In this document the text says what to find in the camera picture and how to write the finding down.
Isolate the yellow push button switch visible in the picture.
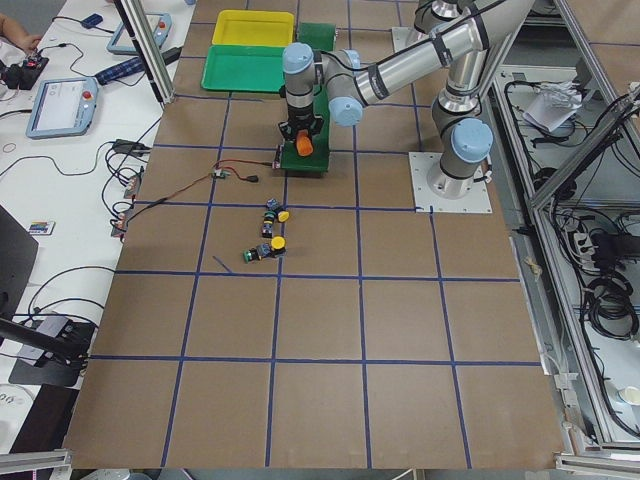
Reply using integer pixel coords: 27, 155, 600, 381
261, 236, 286, 258

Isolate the blue folded umbrella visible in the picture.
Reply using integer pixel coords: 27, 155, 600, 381
95, 57, 144, 85

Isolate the near teach pendant tablet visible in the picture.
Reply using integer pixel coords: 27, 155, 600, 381
25, 77, 98, 140

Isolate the green conveyor belt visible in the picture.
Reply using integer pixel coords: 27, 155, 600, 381
273, 23, 336, 173

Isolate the red black power cable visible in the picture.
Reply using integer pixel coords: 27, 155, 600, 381
127, 158, 274, 221

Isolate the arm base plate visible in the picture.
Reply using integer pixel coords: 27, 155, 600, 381
408, 152, 493, 214

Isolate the plain orange cylinder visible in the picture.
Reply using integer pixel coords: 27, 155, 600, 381
294, 130, 314, 157

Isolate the green push button switch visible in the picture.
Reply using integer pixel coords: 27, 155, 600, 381
242, 245, 269, 263

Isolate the green plastic tray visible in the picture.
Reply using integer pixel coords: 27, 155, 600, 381
201, 45, 284, 93

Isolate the small green controller board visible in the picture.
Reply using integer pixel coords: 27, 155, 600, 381
212, 169, 230, 179

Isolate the black power adapter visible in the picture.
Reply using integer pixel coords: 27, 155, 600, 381
112, 139, 151, 156

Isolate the far teach pendant tablet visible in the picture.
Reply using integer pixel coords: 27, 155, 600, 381
106, 10, 173, 55

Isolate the teach pendant tablet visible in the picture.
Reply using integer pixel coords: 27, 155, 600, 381
25, 77, 98, 140
106, 10, 173, 55

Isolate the yellow plastic tray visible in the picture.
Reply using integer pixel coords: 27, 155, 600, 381
211, 9, 294, 47

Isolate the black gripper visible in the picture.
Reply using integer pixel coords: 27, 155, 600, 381
278, 107, 324, 144

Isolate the aluminium frame post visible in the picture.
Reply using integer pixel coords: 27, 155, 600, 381
114, 0, 175, 105

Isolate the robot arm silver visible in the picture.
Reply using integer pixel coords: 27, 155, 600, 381
278, 0, 533, 199

